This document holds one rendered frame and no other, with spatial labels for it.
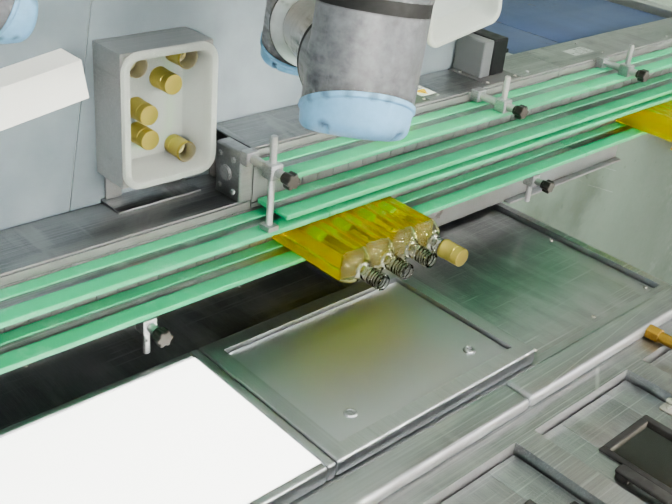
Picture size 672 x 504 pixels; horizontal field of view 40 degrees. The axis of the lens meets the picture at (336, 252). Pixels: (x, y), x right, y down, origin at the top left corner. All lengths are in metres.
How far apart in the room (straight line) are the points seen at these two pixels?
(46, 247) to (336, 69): 0.70
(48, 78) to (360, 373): 0.66
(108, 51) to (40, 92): 0.13
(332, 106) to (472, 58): 1.16
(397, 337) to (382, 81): 0.79
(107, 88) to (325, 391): 0.58
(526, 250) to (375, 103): 1.18
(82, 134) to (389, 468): 0.70
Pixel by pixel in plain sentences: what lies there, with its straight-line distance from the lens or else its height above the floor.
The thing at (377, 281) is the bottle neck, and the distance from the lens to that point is 1.52.
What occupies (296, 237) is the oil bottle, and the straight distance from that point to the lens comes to 1.63.
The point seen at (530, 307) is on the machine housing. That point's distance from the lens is 1.85.
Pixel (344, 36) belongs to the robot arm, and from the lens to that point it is 0.91.
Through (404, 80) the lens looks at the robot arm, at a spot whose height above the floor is 1.42.
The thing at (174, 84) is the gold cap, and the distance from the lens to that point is 1.53.
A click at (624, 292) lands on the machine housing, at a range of 1.98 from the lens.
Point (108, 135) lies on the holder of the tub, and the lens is 1.52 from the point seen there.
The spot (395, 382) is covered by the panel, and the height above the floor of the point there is 1.23.
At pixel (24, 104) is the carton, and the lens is 1.41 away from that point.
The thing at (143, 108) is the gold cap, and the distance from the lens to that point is 1.51.
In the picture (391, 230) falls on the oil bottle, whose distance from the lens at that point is 1.63.
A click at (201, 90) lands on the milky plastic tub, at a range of 1.56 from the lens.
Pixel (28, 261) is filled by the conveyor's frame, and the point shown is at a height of 0.87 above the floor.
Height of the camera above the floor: 2.00
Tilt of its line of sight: 38 degrees down
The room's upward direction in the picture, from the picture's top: 121 degrees clockwise
